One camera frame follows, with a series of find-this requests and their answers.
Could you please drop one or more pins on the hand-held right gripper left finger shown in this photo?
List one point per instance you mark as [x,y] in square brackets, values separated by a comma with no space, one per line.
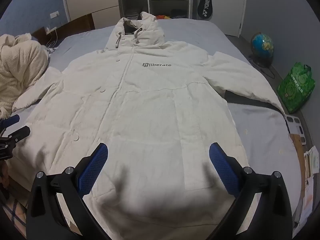
[93,170]

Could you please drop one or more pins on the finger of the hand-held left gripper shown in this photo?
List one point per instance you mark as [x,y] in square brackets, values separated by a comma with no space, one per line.
[20,132]
[12,120]

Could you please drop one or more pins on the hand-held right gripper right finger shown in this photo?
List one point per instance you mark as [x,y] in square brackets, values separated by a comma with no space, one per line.
[222,170]

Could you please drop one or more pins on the white hooded coat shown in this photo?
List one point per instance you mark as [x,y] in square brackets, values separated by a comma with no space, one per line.
[150,105]

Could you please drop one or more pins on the cream fluffy blanket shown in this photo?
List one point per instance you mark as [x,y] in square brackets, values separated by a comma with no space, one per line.
[20,65]

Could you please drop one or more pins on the wooden board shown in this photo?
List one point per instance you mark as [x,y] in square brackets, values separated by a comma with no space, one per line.
[298,152]

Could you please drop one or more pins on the white bathroom scale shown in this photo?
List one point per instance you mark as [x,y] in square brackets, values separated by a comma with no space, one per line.
[296,127]

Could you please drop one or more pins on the stack of papers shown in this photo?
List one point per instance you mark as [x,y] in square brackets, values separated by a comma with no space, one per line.
[312,160]

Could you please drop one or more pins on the white power strip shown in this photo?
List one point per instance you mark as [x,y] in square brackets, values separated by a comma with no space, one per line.
[51,29]

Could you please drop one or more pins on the green patterned bag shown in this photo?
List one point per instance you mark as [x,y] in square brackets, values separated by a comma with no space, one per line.
[296,87]

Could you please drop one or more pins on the wooden headboard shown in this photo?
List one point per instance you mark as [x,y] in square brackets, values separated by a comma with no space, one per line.
[75,25]

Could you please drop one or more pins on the blue globe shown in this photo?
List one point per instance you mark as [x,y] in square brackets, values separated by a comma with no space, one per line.
[262,46]

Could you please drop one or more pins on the bed with grey sheet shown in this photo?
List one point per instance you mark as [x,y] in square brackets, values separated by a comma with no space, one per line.
[190,30]

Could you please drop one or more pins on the orange and yellow toy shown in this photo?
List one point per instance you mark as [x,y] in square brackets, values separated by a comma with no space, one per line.
[165,17]

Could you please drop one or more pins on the black racket bag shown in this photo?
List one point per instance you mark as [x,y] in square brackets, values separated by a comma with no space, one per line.
[206,2]

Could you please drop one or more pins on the white wall socket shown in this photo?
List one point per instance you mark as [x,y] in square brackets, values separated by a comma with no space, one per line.
[54,15]

